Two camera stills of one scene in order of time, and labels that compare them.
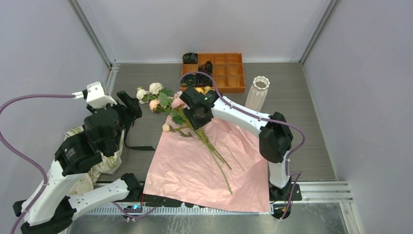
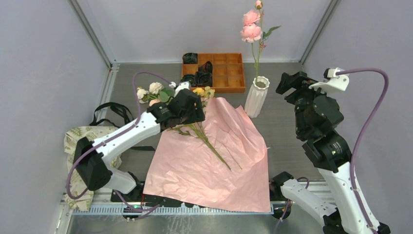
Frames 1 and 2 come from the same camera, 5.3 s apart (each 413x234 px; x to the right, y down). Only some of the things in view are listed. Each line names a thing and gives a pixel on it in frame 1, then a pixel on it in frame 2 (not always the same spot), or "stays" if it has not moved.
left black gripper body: x=129 y=113 → x=190 y=117
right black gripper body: x=195 y=119 → x=298 y=95
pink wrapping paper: x=217 y=164 stays
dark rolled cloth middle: x=207 y=68 stays
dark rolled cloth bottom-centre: x=202 y=80 stays
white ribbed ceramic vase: x=257 y=94 stays
